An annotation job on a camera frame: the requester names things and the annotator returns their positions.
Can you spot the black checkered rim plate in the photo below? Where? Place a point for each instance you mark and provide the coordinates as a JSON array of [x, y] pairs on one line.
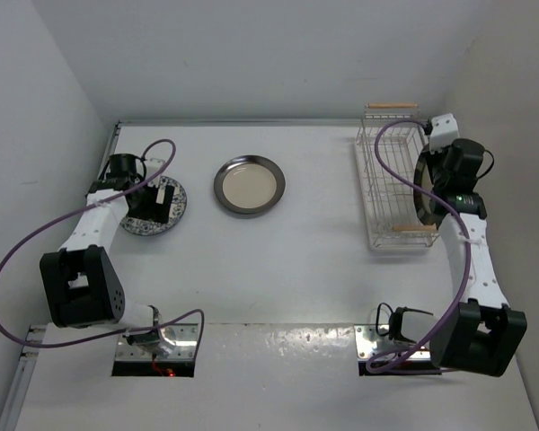
[[423, 179]]

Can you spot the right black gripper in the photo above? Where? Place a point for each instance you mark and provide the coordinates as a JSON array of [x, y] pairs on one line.
[[436, 155]]

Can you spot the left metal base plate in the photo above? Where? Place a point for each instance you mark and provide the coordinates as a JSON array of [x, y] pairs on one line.
[[175, 343]]

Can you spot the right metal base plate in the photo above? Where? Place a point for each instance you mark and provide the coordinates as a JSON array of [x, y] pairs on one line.
[[369, 343]]

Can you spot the blue floral plate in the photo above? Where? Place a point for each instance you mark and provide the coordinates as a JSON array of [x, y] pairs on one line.
[[179, 204]]

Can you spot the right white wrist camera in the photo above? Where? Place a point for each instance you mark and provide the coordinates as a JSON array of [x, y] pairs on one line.
[[444, 131]]

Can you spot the dark rimmed cream plate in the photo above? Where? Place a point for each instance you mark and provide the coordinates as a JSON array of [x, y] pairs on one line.
[[249, 185]]

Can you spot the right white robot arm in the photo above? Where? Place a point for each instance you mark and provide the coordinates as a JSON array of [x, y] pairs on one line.
[[480, 332]]

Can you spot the metal base plate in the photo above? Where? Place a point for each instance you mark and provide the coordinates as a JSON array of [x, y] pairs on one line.
[[369, 343], [175, 343]]

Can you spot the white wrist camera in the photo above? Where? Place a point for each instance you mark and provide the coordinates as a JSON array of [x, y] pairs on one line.
[[153, 165], [444, 131]]

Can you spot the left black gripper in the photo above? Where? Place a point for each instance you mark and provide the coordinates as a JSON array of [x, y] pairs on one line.
[[155, 211]]

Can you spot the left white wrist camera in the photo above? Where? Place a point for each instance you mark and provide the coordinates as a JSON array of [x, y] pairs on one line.
[[153, 165]]

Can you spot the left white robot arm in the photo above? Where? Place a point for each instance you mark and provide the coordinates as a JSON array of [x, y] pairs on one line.
[[81, 285]]

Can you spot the white wire dish rack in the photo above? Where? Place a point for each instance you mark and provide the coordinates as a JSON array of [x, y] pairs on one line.
[[396, 117]]

